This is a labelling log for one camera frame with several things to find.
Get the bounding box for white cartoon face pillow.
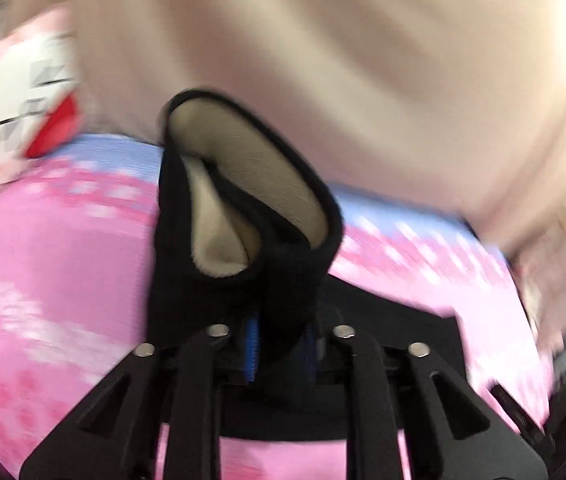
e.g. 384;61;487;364
0;6;81;188

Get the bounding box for pink floral bed sheet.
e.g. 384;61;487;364
0;133;552;474

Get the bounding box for beige curtain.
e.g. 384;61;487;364
12;0;566;256

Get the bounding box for black fleece-lined pants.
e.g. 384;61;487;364
146;88;468;442

